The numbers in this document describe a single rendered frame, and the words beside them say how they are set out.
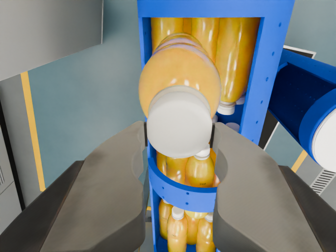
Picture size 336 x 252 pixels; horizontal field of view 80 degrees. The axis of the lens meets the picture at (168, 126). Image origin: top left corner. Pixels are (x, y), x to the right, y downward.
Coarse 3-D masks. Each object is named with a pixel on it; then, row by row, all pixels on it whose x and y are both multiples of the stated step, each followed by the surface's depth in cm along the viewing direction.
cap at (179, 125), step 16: (176, 96) 11; (192, 96) 12; (160, 112) 11; (176, 112) 11; (192, 112) 11; (208, 112) 12; (160, 128) 12; (176, 128) 12; (192, 128) 11; (208, 128) 11; (160, 144) 12; (176, 144) 12; (192, 144) 12
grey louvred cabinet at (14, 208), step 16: (0, 112) 178; (0, 128) 177; (0, 144) 180; (0, 160) 184; (0, 176) 188; (16, 176) 217; (0, 192) 192; (16, 192) 216; (0, 208) 196; (16, 208) 221; (0, 224) 201
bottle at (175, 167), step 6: (168, 156) 53; (168, 162) 53; (174, 162) 52; (180, 162) 52; (168, 168) 54; (174, 168) 53; (180, 168) 52; (168, 174) 55; (174, 174) 54; (180, 174) 54; (174, 180) 55; (180, 180) 54
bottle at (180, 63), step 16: (176, 32) 27; (160, 48) 18; (176, 48) 16; (192, 48) 16; (160, 64) 14; (176, 64) 14; (192, 64) 14; (208, 64) 15; (144, 80) 15; (160, 80) 14; (176, 80) 13; (192, 80) 13; (208, 80) 14; (144, 96) 15; (160, 96) 13; (208, 96) 14; (144, 112) 16
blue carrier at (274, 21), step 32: (160, 0) 30; (192, 0) 28; (224, 0) 27; (256, 0) 27; (288, 0) 30; (256, 64) 32; (256, 96) 36; (256, 128) 40; (160, 192) 51; (192, 192) 45
